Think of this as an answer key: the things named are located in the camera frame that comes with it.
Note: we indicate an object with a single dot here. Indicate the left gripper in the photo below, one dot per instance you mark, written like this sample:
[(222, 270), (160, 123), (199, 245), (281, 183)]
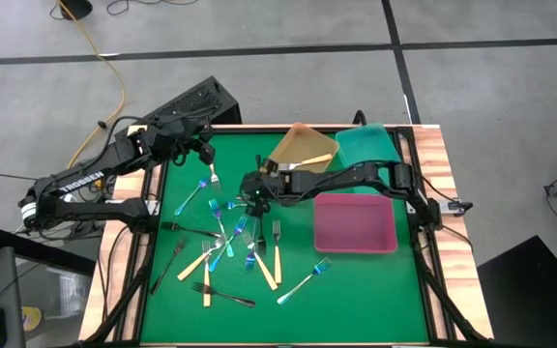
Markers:
[(186, 135)]

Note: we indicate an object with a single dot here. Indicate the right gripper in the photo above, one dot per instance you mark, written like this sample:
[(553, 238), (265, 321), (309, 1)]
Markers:
[(259, 186)]

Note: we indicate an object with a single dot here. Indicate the orange plastic bin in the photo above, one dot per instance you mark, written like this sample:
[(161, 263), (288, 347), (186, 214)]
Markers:
[(302, 145)]

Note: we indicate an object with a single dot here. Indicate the stainless steel fork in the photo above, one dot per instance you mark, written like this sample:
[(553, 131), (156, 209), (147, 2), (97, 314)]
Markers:
[(165, 273)]

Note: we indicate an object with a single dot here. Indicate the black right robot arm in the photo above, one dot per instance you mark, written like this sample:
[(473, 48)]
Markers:
[(346, 176)]

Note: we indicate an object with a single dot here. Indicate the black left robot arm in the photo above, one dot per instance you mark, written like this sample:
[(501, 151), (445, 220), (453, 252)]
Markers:
[(90, 176)]

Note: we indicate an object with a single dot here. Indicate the black perforated computer case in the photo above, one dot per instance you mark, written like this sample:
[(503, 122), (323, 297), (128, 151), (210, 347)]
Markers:
[(196, 96)]

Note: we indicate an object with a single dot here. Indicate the pink plastic bin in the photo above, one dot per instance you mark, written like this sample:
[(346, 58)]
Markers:
[(356, 224)]

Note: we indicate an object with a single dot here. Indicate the teal plastic bin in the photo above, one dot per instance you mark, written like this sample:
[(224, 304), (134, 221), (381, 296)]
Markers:
[(368, 145)]

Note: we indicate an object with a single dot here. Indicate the green table mat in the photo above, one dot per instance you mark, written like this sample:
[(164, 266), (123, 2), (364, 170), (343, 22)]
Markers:
[(356, 299)]

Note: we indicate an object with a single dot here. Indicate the black round stand base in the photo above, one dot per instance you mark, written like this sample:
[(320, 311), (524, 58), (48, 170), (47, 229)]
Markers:
[(75, 7)]

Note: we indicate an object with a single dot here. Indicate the black desk beam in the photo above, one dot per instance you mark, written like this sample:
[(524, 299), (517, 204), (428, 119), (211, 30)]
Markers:
[(41, 251)]

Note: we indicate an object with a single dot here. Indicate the clear plastic box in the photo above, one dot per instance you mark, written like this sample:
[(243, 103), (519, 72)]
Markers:
[(73, 295)]

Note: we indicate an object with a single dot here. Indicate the grey connector box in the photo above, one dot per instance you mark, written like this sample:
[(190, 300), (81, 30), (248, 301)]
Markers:
[(457, 207)]

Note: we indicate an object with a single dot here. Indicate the yellow disc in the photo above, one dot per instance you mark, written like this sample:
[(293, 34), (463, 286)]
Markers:
[(32, 319)]

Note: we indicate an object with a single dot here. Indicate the black floor mat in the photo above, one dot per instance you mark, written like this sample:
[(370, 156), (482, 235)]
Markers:
[(539, 299)]

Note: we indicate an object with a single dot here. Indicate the silver mounting bracket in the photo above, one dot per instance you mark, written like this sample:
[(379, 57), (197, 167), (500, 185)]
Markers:
[(154, 208), (411, 208)]

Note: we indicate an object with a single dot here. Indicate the black aluminium table frame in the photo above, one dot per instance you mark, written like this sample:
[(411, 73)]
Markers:
[(405, 133)]

